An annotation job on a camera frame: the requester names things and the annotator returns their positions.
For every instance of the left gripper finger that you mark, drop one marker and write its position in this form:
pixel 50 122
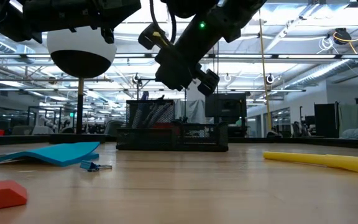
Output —
pixel 123 11

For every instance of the black mesh desk organizer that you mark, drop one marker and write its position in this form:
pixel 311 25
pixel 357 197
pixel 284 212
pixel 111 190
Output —
pixel 148 140

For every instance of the blue binder clip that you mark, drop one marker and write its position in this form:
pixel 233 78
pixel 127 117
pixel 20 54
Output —
pixel 89 166

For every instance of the blue sticky note pad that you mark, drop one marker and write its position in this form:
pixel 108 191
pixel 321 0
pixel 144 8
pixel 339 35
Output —
pixel 57 154

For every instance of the yellow highlighter pen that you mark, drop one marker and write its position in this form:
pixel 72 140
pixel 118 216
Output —
pixel 322 160

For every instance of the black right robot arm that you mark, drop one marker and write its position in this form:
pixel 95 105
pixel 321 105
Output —
pixel 244 9

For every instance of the grey blue office chair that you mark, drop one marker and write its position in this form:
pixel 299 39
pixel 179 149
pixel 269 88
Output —
pixel 112 127

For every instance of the yellow tape tag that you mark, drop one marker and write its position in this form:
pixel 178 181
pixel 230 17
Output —
pixel 158 36

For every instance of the white globe table lamp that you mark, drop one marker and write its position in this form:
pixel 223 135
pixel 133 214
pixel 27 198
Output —
pixel 79 46

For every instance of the black monitor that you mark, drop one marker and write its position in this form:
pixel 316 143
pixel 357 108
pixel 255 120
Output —
pixel 225 105

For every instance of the black cabinet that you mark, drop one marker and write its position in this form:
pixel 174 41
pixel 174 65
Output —
pixel 326 121

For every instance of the black metal table frame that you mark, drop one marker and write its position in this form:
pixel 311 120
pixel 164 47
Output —
pixel 291 142

